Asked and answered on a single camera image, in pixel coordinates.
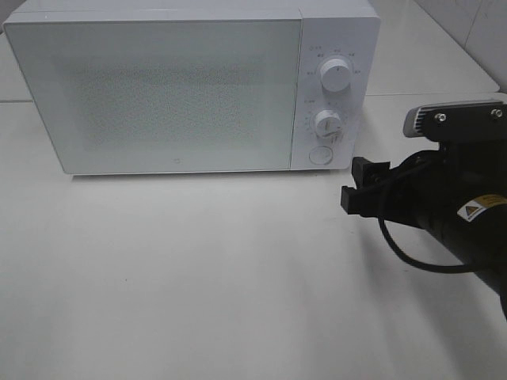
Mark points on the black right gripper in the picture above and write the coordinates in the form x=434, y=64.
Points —
x=460, y=189

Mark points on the white upper power knob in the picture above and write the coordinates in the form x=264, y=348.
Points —
x=335, y=74

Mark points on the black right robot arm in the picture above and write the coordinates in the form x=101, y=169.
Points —
x=481, y=254

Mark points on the white microwave oven body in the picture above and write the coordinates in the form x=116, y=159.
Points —
x=346, y=29

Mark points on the round door release button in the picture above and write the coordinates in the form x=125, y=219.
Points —
x=321, y=155

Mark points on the white microwave door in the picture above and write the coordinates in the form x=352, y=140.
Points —
x=163, y=97

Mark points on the white timer knob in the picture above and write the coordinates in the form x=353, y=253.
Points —
x=327, y=124

